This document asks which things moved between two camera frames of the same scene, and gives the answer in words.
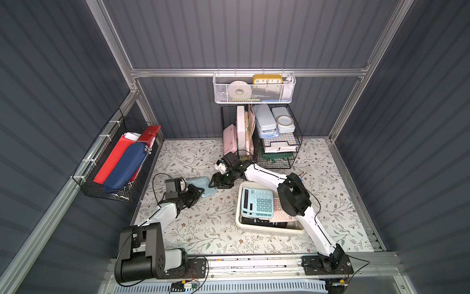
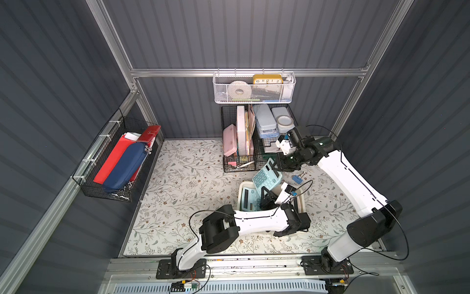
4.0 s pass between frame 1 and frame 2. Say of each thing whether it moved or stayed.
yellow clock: stayed
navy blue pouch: stayed
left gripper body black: moved
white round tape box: stayed
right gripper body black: moved
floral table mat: stayed
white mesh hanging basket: stayed
